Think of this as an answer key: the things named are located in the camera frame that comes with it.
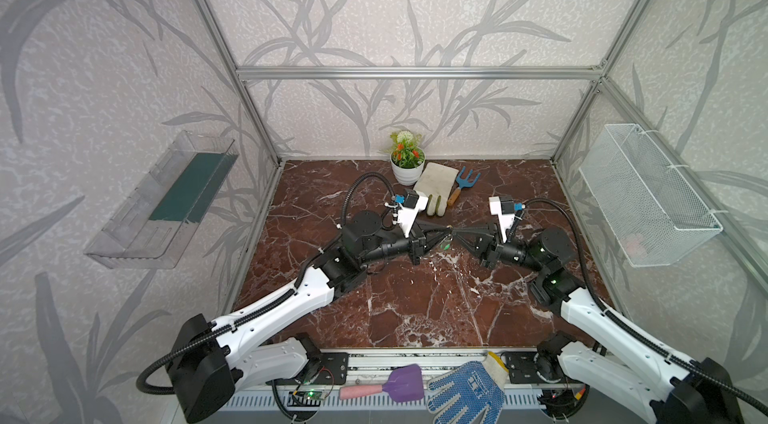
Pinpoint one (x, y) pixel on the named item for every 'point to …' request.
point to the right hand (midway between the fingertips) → (454, 228)
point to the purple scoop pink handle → (404, 384)
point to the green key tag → (447, 247)
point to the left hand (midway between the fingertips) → (452, 229)
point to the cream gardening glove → (437, 183)
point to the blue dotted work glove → (479, 385)
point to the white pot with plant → (407, 157)
